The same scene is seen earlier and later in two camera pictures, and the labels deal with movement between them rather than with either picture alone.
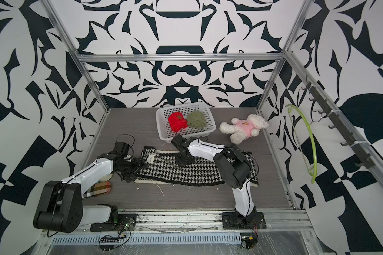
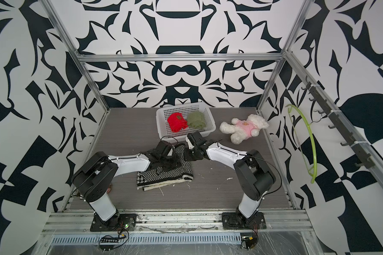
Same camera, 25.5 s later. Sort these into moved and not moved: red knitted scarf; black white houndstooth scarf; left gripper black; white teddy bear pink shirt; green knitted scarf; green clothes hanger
Moved: left gripper black; black white houndstooth scarf
Not moved: white teddy bear pink shirt; red knitted scarf; green clothes hanger; green knitted scarf
